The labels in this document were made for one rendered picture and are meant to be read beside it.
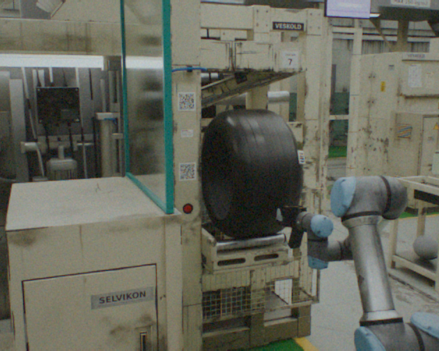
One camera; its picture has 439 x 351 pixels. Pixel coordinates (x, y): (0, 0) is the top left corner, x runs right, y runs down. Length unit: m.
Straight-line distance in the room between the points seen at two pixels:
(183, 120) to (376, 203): 0.91
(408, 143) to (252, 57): 4.31
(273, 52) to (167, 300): 1.53
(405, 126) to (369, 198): 5.10
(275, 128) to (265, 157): 0.15
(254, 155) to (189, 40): 0.53
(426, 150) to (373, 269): 5.08
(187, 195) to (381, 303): 0.98
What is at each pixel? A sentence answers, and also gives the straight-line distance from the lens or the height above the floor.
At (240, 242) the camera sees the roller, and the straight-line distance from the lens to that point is 2.14.
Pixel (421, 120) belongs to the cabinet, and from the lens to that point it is 6.36.
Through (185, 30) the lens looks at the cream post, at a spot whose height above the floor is 1.79.
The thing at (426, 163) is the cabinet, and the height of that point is 0.64.
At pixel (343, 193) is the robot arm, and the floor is 1.27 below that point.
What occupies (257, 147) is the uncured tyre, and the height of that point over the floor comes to 1.33.
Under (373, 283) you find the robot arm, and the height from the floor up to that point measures 1.05.
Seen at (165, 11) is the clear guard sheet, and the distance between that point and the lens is 1.17.
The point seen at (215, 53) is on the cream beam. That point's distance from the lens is 2.35.
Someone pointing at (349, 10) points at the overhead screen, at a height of 2.41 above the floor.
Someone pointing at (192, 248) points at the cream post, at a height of 0.88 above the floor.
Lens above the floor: 1.58
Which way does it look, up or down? 10 degrees down
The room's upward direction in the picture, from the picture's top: straight up
